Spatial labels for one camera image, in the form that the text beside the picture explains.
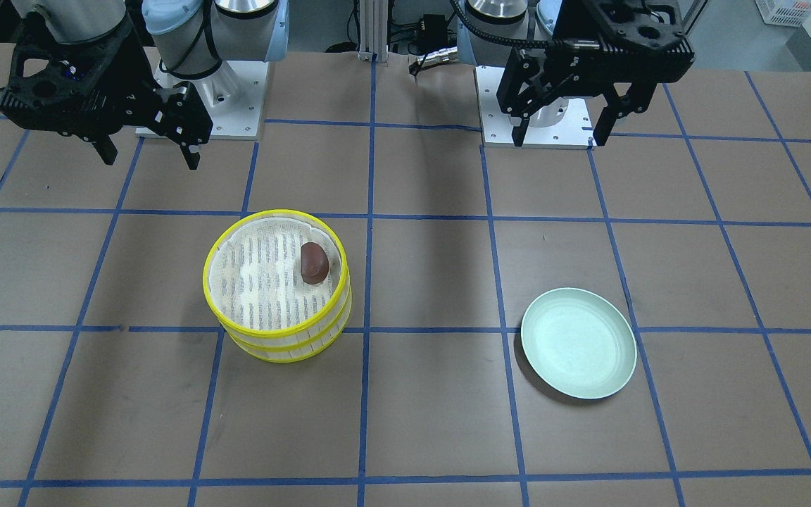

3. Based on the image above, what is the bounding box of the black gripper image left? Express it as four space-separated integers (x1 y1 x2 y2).
0 18 213 170

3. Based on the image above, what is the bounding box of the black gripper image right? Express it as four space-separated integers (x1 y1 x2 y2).
496 1 696 147

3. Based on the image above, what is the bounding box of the yellow steamer basket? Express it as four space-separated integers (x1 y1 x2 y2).
202 209 352 341
212 284 352 363

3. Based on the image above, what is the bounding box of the brown bun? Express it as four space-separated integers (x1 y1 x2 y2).
300 242 329 285

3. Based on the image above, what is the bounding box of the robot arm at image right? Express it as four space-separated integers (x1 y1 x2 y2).
453 1 696 150

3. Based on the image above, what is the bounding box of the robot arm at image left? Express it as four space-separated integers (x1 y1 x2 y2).
0 1 289 170

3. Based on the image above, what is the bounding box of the black power adapter background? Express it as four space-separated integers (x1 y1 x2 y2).
415 13 451 55

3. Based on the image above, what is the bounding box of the white plastic basket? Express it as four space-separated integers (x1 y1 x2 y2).
754 0 811 27

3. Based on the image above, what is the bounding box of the light green plate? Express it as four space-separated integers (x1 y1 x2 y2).
520 287 639 400

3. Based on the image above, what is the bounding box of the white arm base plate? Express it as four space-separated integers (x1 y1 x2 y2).
475 66 598 149
190 61 272 141

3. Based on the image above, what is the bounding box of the aluminium frame post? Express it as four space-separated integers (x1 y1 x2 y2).
357 0 391 66

